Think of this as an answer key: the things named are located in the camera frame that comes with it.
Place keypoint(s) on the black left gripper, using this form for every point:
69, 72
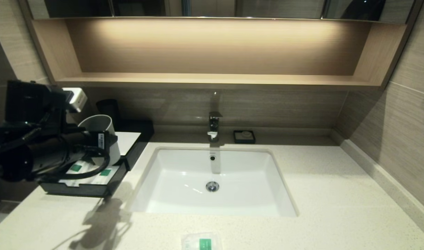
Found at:
59, 152

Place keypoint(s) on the grey plastic cup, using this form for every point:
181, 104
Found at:
97, 123

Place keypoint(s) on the toothbrush packet with green label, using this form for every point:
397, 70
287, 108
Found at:
75, 170

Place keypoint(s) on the black drawer amenity box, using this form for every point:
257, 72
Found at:
83, 190

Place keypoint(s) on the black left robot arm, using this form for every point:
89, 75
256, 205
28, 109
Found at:
24, 114

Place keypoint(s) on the white board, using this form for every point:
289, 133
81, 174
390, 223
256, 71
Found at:
128, 140

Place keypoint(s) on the black cylindrical cup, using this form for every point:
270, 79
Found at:
109, 106

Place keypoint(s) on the comb packet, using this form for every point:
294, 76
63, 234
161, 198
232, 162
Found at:
90, 175

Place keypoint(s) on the vanity kit packet green label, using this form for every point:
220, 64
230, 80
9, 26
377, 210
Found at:
106, 173

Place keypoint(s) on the chrome faucet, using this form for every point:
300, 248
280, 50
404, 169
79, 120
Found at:
214, 125

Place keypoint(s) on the chrome sink drain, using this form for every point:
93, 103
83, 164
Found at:
212, 186

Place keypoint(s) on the black soap dish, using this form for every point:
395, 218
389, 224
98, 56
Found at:
237, 139

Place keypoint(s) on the packet with green square label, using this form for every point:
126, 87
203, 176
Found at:
201, 242

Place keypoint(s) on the small round soap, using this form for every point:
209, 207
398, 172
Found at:
246, 134

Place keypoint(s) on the white sink basin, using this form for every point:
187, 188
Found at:
243, 180

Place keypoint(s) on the mirror cabinet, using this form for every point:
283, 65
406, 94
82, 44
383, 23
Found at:
267, 8

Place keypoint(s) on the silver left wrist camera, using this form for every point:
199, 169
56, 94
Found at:
76, 99

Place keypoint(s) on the wooden wall shelf niche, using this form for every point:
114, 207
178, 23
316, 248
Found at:
212, 79

